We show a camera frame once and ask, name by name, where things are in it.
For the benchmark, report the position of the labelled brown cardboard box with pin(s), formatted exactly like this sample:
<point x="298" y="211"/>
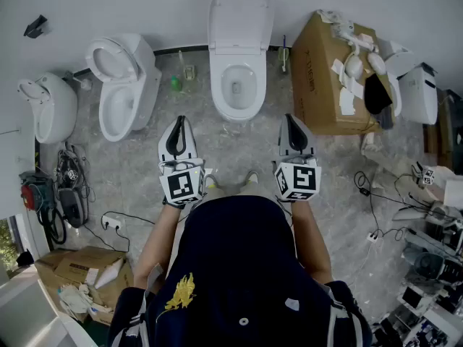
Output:
<point x="83" y="269"/>

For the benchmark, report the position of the white cone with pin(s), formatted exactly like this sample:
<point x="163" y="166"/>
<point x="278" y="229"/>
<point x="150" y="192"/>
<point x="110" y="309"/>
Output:
<point x="108" y="275"/>

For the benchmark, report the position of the green plastic bottle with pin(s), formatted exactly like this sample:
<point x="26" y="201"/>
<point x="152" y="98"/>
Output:
<point x="176" y="83"/>

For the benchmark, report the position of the red and black power tool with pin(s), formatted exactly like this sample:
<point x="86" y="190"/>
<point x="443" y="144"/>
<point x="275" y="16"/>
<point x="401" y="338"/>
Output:
<point x="36" y="193"/>

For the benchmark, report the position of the white egg-shaped toilet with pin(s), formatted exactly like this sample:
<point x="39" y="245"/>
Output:
<point x="61" y="107"/>

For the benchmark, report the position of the person's shoe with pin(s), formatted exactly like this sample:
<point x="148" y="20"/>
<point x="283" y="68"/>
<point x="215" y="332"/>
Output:
<point x="211" y="182"/>
<point x="252" y="178"/>

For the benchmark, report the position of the white pipe fitting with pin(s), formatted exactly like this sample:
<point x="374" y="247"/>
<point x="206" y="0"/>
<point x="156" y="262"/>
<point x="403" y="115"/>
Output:
<point x="356" y="40"/>

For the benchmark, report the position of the glass window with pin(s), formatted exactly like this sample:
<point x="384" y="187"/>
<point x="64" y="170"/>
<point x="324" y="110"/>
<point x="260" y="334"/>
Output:
<point x="7" y="240"/>

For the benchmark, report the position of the white oval plastic pod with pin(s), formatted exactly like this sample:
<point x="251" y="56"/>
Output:
<point x="377" y="63"/>
<point x="352" y="67"/>

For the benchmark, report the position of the clutter of electronic equipment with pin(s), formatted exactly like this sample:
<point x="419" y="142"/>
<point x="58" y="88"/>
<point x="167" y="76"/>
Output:
<point x="430" y="266"/>

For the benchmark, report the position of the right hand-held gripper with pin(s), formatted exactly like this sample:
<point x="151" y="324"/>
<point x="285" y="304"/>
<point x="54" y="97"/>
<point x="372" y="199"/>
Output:
<point x="300" y="179"/>

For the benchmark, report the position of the white tall-backed toilet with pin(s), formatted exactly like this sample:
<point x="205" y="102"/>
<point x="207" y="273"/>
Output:
<point x="144" y="71"/>

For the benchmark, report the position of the person's beige trousers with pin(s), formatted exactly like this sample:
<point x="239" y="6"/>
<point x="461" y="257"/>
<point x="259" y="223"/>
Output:
<point x="235" y="191"/>

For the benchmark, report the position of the person's dark shirt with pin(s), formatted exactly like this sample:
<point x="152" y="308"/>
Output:
<point x="235" y="266"/>

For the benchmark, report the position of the idle grey hand-held gripper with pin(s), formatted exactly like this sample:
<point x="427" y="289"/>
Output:
<point x="72" y="204"/>

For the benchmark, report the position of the small black wall bracket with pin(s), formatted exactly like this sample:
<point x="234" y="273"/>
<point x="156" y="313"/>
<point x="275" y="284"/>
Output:
<point x="36" y="25"/>

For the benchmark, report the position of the black power adapter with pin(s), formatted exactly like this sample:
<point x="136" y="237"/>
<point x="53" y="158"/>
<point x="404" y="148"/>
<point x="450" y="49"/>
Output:
<point x="365" y="192"/>

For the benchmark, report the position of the beige brush holder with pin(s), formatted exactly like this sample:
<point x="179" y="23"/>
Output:
<point x="190" y="73"/>

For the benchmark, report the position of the white glossy fixture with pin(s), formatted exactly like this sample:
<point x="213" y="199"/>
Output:
<point x="29" y="316"/>

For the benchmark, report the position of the small brown cardboard box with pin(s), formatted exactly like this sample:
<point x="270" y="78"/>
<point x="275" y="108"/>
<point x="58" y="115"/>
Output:
<point x="48" y="266"/>

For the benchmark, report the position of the brown wooden cabinet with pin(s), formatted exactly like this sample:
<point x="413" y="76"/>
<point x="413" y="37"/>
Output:
<point x="448" y="132"/>

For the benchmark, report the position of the white power strip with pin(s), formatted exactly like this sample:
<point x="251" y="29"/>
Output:
<point x="110" y="222"/>

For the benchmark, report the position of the crumpled white plastic wrap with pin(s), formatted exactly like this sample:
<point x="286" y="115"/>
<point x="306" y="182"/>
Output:
<point x="331" y="16"/>

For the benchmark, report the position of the person's right shoe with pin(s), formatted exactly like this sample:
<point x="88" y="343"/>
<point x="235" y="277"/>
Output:
<point x="252" y="178"/>

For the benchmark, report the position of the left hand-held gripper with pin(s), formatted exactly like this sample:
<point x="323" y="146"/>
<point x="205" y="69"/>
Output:
<point x="181" y="186"/>

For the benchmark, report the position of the white paper sheets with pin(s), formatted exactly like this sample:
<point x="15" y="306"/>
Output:
<point x="347" y="101"/>

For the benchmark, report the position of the large brown cardboard box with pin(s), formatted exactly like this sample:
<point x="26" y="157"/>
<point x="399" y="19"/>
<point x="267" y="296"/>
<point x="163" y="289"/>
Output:
<point x="314" y="85"/>

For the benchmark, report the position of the black cloth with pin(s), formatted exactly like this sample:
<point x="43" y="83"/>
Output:
<point x="376" y="92"/>

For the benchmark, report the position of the small white power socket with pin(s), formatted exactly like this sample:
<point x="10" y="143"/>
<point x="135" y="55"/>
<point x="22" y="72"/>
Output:
<point x="374" y="238"/>

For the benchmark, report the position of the person's left forearm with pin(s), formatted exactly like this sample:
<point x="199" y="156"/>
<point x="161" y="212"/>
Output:
<point x="159" y="237"/>

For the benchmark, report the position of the white toilet lid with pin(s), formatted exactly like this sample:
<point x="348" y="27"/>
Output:
<point x="240" y="16"/>

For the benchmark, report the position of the person's left shoe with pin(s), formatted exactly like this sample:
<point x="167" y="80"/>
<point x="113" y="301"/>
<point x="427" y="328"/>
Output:
<point x="211" y="182"/>

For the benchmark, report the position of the person's right forearm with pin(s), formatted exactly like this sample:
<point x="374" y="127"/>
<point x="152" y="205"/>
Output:
<point x="311" y="237"/>

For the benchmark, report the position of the pile of white rags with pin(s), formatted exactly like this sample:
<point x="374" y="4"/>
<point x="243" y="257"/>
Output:
<point x="76" y="298"/>

